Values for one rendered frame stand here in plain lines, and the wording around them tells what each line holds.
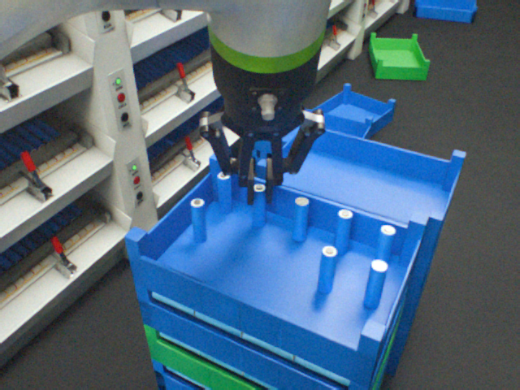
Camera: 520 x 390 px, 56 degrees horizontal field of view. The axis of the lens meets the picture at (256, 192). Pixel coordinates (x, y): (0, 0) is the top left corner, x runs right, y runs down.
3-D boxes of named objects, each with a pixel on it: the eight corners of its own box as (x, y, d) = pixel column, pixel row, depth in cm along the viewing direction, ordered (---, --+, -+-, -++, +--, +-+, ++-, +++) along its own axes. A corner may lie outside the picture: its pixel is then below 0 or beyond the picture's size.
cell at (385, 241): (388, 264, 63) (397, 226, 59) (384, 273, 62) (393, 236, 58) (374, 259, 64) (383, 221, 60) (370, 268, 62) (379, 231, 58)
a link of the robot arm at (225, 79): (318, -21, 42) (209, -20, 41) (331, 89, 36) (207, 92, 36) (309, 32, 47) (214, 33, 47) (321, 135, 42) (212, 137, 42)
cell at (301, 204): (305, 207, 62) (302, 244, 66) (311, 199, 63) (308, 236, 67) (292, 203, 62) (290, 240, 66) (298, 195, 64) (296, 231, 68)
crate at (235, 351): (405, 301, 69) (416, 262, 64) (357, 429, 55) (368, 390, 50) (220, 232, 80) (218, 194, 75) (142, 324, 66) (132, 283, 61)
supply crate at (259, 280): (416, 262, 64) (430, 214, 59) (368, 390, 50) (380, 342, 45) (218, 194, 75) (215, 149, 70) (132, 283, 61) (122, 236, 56)
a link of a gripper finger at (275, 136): (266, 98, 50) (279, 97, 50) (272, 155, 60) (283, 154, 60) (267, 132, 49) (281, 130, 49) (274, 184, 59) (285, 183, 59)
